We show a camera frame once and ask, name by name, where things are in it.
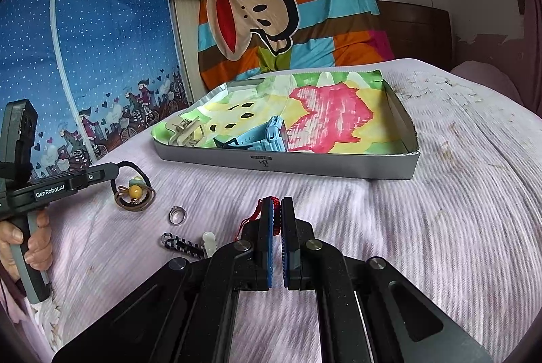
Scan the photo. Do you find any blue dotted fabric wardrobe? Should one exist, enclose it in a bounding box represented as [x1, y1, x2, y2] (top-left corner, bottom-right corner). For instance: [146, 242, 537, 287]
[0, 0, 193, 182]

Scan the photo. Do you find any beige hair claw clip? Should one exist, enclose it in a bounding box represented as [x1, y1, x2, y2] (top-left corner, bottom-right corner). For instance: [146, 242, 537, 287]
[169, 115, 203, 147]

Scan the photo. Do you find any light blue wrist watch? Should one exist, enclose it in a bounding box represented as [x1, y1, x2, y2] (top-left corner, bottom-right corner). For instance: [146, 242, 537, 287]
[213, 115, 291, 154]

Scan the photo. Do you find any dark wooden headboard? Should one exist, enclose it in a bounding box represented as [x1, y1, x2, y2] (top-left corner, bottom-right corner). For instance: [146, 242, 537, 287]
[377, 0, 454, 71]

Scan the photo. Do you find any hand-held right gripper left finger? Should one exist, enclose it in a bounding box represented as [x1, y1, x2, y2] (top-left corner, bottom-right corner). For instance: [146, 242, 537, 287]
[51, 197, 276, 363]

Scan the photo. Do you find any pink curtain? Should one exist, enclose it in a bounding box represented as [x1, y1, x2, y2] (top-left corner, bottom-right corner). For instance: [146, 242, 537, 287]
[519, 0, 542, 114]

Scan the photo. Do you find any black white striped hair clip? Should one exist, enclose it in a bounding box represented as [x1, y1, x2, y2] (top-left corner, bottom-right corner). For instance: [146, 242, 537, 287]
[160, 233, 206, 260]

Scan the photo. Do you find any person's left hand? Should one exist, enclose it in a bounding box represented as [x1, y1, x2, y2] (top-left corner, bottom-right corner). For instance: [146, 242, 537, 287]
[0, 213, 54, 284]

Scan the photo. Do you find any black braided hair tie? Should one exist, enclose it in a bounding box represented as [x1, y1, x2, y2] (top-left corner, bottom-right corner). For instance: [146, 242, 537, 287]
[109, 161, 151, 205]

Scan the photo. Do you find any colourful painted cloth lining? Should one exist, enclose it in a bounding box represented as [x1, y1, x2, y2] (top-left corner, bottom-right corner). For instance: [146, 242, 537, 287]
[152, 70, 418, 155]

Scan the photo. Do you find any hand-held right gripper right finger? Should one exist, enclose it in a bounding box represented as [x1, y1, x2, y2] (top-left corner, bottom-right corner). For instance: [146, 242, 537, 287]
[280, 197, 494, 363]

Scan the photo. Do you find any grey cardboard box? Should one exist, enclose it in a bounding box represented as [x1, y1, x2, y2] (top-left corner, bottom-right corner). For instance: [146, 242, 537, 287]
[151, 68, 421, 181]

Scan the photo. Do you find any red string bracelet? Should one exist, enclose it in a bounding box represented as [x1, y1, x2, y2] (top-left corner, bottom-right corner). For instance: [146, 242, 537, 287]
[235, 196, 284, 242]

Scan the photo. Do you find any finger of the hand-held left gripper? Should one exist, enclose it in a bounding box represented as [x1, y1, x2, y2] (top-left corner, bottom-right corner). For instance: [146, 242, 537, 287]
[77, 162, 120, 188]

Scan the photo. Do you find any pink pillow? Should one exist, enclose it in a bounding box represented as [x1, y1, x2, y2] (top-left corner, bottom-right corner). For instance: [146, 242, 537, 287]
[450, 60, 526, 109]

